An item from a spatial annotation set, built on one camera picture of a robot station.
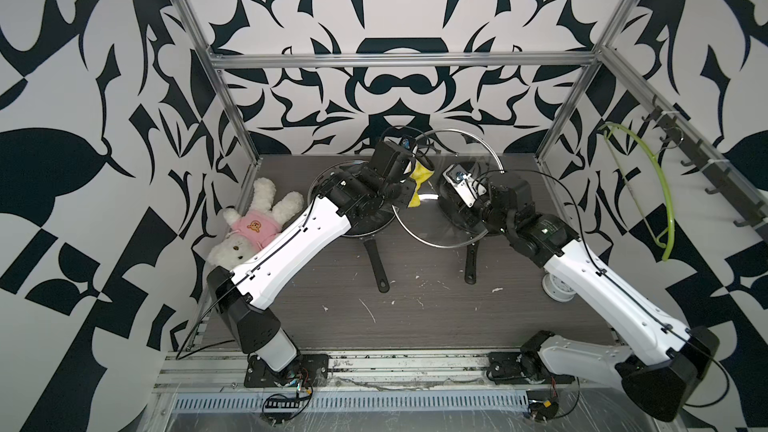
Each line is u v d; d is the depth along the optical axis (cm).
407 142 60
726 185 55
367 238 89
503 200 54
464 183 59
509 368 74
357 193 47
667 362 39
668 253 67
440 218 94
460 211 64
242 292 41
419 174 70
